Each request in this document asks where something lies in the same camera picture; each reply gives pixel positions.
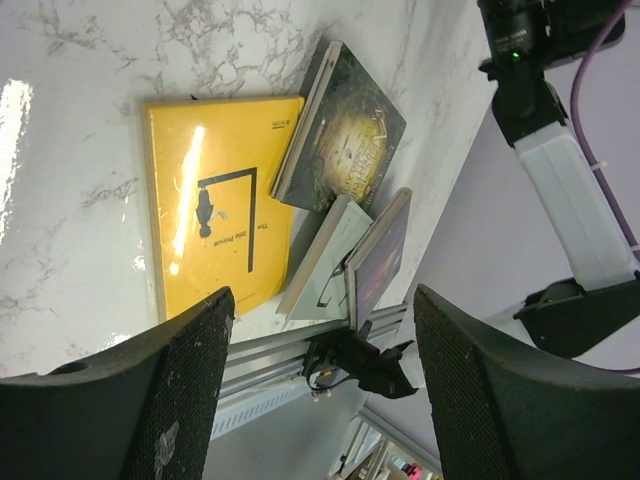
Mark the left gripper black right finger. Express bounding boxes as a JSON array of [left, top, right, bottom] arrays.
[[414, 285, 639, 479]]

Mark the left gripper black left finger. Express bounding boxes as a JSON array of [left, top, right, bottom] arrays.
[[1, 287, 235, 479]]

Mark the purple Robinson Crusoe book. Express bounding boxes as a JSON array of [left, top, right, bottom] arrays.
[[345, 187, 412, 331]]

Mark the yellow booklet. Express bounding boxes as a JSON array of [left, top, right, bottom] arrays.
[[143, 95, 305, 320]]

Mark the green yellow Alice book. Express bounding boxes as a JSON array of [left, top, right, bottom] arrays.
[[271, 40, 406, 212]]

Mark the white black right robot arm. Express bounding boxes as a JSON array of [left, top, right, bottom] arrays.
[[479, 1, 639, 358]]

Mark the pale grey booklet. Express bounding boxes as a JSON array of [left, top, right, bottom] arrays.
[[276, 194, 373, 321]]

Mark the white slotted cable duct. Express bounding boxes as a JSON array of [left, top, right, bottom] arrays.
[[210, 379, 310, 440]]

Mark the aluminium front rail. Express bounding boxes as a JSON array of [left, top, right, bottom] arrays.
[[217, 302, 409, 416]]

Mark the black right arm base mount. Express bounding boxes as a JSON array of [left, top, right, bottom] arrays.
[[302, 321, 418, 400]]

